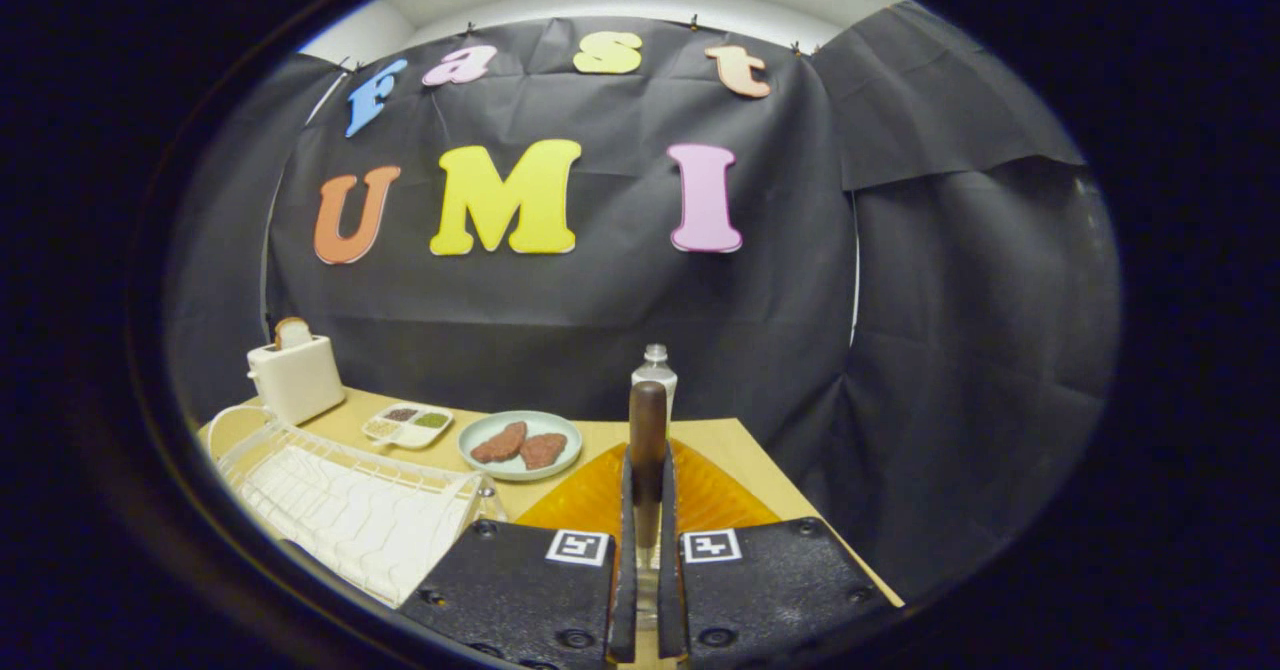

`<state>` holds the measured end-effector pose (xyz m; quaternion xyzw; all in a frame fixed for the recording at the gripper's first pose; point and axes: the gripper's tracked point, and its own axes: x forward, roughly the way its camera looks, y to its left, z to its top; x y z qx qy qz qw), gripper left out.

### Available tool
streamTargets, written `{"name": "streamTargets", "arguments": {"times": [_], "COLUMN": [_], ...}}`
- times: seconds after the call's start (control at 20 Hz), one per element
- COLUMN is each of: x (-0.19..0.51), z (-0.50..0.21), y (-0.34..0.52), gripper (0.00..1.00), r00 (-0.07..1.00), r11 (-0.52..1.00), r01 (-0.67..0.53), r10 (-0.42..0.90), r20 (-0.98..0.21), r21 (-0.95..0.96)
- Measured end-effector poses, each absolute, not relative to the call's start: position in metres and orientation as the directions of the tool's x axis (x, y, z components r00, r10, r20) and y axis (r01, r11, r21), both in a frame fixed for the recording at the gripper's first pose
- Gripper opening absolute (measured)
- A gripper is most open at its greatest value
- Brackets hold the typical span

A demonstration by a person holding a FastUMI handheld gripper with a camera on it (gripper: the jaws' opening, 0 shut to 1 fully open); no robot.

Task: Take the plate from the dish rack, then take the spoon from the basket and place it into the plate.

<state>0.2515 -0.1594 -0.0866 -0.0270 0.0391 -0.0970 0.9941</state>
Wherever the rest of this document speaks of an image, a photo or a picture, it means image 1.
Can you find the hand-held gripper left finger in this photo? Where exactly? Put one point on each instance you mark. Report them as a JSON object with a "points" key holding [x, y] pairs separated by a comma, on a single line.
{"points": [[625, 570]]}

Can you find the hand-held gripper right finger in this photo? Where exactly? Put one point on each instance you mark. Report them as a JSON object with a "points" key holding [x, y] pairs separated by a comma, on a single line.
{"points": [[668, 570]]}

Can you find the small pale green plate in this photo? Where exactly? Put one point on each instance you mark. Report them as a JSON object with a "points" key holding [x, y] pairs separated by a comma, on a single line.
{"points": [[560, 428]]}

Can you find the brown meat piece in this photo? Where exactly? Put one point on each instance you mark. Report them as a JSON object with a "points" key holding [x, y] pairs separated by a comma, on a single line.
{"points": [[500, 443], [543, 450]]}

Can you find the clear bottle with green liquid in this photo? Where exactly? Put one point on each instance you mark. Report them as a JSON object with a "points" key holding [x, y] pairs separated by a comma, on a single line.
{"points": [[655, 368]]}

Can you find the black backdrop cloth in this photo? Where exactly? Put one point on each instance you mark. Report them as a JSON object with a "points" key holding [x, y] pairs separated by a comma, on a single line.
{"points": [[600, 330]]}

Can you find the white sectioned condiment tray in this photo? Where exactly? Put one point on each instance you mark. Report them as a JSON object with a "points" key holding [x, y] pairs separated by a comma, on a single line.
{"points": [[410, 428]]}

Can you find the white toaster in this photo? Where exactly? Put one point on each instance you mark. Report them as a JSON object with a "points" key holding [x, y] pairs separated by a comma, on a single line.
{"points": [[300, 380]]}

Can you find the toasted bread slice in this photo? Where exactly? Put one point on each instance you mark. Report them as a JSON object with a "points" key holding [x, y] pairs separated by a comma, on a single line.
{"points": [[292, 332]]}

